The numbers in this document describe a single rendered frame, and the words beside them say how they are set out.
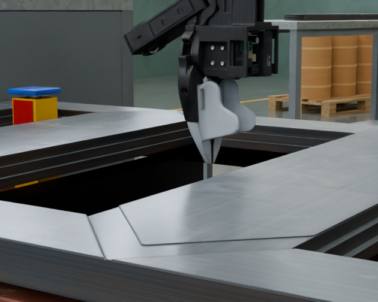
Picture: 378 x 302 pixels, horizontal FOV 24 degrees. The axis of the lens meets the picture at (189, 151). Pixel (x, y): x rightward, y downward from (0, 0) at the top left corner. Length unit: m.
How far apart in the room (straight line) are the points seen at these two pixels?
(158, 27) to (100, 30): 0.90
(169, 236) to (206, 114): 0.32
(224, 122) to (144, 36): 0.13
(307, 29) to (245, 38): 3.76
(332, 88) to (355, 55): 0.41
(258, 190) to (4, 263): 0.26
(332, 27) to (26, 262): 4.25
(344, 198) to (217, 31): 0.24
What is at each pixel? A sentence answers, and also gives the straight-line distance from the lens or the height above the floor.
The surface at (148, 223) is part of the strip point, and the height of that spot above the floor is 0.85.
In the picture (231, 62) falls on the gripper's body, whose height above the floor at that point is 0.96.
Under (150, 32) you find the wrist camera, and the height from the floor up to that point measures 0.99.
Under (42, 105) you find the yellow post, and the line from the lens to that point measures 1.39.
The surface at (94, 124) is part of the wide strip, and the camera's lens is 1.26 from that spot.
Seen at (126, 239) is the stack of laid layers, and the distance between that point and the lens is 0.63.
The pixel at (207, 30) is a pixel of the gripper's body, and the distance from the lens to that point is 0.91.
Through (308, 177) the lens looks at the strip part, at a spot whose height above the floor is 0.85.
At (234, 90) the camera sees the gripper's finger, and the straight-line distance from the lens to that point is 0.96.
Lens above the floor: 1.01
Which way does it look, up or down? 9 degrees down
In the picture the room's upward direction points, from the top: straight up
